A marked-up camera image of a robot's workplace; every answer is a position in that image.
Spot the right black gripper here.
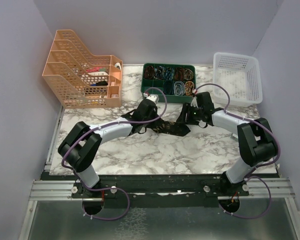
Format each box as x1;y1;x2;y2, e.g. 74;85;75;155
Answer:
176;102;204;126

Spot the black floral necktie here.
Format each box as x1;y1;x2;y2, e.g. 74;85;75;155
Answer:
147;120;191;137

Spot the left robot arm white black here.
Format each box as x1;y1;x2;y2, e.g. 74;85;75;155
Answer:
57;94;160;198

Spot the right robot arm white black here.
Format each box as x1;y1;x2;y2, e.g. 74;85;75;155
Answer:
177;92;279;196

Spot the small white red box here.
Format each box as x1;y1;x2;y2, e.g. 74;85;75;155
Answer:
230;134;239;141

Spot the green compartment tray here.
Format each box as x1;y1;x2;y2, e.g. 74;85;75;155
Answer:
140;63;196;104

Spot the white plastic basket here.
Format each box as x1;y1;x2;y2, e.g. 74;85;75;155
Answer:
212;52;263;107

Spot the orange plastic file organizer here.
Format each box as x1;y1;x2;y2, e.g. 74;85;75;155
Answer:
42;29;123;109

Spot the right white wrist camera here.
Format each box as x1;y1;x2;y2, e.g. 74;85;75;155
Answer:
190;88;198;108

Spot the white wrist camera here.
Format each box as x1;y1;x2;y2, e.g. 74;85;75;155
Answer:
190;88;198;108
143;92;160;104

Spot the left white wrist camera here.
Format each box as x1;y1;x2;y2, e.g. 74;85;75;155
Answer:
143;92;160;104

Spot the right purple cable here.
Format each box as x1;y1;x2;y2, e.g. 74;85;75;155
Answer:
194;83;282;180

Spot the purple cable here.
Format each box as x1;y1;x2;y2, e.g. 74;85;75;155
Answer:
61;87;168;191
194;83;282;180

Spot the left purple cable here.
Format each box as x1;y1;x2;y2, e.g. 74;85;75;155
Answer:
61;87;168;191

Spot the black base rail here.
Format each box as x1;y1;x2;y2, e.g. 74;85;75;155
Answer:
71;174;249;209

